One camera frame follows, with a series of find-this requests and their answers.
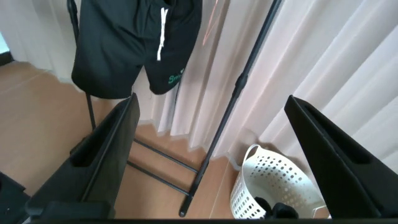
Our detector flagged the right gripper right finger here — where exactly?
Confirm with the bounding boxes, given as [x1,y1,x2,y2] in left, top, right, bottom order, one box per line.
[284,95,398,219]

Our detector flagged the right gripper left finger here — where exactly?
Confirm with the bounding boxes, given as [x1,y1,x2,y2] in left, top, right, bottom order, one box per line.
[25,92,141,220]

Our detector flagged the black garment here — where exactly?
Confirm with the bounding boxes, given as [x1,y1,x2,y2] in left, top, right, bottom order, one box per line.
[254,196,300,220]

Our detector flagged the black shorts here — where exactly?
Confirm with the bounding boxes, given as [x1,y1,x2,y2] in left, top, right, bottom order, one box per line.
[71,0,203,100]

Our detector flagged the white laundry basket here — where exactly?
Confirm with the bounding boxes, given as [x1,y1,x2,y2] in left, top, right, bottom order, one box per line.
[229,143,328,220]

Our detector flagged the black clothes rack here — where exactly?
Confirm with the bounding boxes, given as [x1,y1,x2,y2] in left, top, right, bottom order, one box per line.
[66,0,284,218]

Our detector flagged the pink clothes hanger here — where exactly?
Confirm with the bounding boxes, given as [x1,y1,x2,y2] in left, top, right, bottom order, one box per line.
[202,0,227,47]

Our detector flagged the beige curtain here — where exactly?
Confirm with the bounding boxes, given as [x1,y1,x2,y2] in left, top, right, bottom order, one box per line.
[0,0,398,175]

